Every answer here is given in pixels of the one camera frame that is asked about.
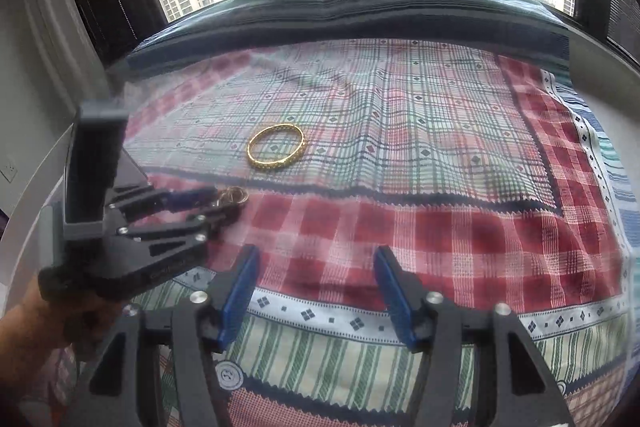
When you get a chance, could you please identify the dark striped blanket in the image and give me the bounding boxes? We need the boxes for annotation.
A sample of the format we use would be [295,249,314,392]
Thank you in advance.
[125,0,571,72]

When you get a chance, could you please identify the small gold rings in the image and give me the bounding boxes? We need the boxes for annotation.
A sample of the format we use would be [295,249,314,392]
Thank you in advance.
[216,186,250,208]

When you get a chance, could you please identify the gold bangle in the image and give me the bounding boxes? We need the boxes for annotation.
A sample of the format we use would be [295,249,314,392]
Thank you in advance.
[246,123,306,171]

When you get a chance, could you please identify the person's left hand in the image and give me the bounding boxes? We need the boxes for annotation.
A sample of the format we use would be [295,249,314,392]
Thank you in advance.
[0,281,123,360]

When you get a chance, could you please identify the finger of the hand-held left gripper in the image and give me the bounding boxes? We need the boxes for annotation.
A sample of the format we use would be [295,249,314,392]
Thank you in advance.
[107,186,219,221]
[117,206,237,256]

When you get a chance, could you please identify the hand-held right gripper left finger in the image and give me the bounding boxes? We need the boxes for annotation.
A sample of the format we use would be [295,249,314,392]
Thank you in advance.
[75,244,261,427]

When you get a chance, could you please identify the blue striped white bedsheet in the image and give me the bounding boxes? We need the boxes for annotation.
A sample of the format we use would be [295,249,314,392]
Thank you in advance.
[542,69,638,288]

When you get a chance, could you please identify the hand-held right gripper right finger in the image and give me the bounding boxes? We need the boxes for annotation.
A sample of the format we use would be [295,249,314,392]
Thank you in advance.
[372,246,576,427]

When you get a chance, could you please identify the white cardboard box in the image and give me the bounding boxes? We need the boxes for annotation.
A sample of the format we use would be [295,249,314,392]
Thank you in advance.
[0,127,71,298]

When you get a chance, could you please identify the patchwork plaid bedsheet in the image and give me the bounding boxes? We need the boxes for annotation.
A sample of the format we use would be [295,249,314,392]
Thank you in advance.
[30,38,631,427]

